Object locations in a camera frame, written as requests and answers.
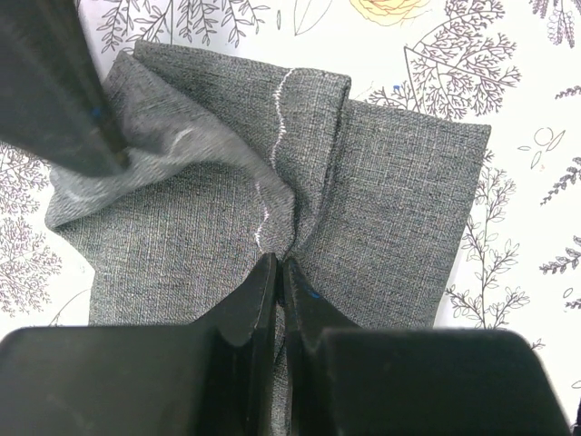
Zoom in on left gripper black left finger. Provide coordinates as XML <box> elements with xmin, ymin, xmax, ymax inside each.
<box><xmin>1</xmin><ymin>254</ymin><xmax>278</xmax><ymax>435</ymax></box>

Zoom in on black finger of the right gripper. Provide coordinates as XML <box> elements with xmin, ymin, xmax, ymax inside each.
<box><xmin>1</xmin><ymin>0</ymin><xmax>129</xmax><ymax>177</ymax></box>

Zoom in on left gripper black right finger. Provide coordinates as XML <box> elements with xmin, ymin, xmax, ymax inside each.
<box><xmin>282</xmin><ymin>260</ymin><xmax>569</xmax><ymax>435</ymax></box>

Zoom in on grey cloth napkin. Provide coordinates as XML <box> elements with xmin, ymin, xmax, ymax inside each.
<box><xmin>45</xmin><ymin>43</ymin><xmax>490</xmax><ymax>435</ymax></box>

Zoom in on floral tablecloth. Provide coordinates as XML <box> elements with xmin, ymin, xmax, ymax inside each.
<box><xmin>77</xmin><ymin>1</ymin><xmax>580</xmax><ymax>397</ymax></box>

